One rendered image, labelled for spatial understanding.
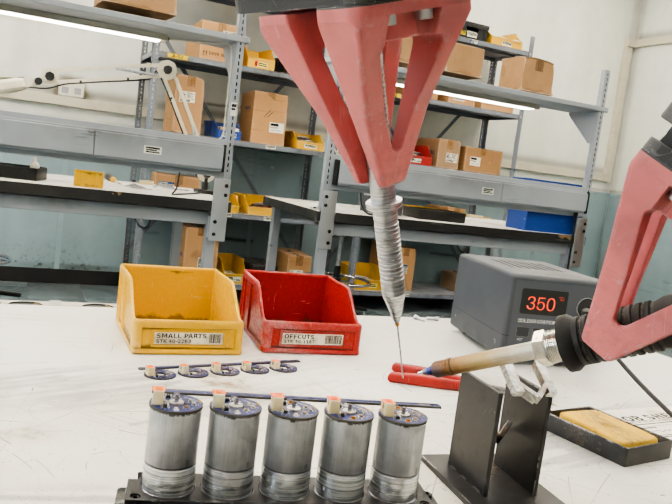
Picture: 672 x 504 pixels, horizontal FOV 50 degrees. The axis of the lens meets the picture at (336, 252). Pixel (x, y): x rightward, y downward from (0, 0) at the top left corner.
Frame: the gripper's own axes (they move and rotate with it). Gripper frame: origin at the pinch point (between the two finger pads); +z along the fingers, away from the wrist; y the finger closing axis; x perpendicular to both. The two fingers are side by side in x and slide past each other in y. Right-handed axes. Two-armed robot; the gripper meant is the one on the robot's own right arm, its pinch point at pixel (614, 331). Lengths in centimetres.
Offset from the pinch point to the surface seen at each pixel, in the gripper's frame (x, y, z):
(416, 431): -3.6, -0.2, 10.2
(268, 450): -7.6, 4.4, 14.2
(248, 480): -7.2, 5.2, 15.7
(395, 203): -9.6, 4.2, 0.9
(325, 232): -123, -208, 96
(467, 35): -231, -429, 15
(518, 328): -10.5, -41.3, 16.4
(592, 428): 1.6, -23.1, 12.2
